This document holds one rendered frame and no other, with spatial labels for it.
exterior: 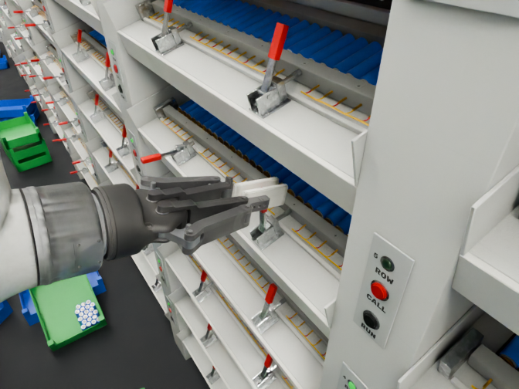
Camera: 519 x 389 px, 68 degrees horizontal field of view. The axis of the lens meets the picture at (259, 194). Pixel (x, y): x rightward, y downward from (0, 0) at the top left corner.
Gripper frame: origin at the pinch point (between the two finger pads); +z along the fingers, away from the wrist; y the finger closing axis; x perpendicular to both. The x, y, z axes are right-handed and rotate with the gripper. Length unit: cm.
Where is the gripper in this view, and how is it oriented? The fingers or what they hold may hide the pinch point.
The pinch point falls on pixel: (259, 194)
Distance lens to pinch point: 50.2
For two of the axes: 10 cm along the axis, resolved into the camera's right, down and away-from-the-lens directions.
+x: 1.9, -8.6, -4.8
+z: 8.0, -1.5, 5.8
